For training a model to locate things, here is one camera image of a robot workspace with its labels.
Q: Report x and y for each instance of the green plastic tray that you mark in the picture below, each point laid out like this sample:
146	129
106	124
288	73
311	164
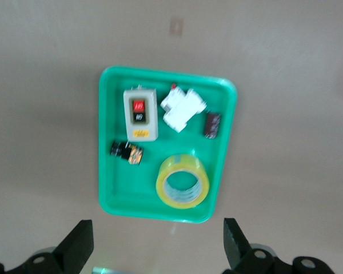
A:
137	185

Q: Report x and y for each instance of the grey switch box red button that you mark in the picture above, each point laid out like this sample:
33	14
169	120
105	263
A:
153	114

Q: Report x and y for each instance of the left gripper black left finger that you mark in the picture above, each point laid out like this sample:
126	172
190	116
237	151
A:
71	251

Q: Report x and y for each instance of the yellow clear tape roll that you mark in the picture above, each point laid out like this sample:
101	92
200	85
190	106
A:
183	162

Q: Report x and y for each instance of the white circuit breaker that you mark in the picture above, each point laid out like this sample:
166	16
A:
183	109

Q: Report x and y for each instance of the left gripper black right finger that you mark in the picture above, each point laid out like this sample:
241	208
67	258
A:
237	251

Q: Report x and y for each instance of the black and gold connector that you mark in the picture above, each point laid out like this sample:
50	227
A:
128	152

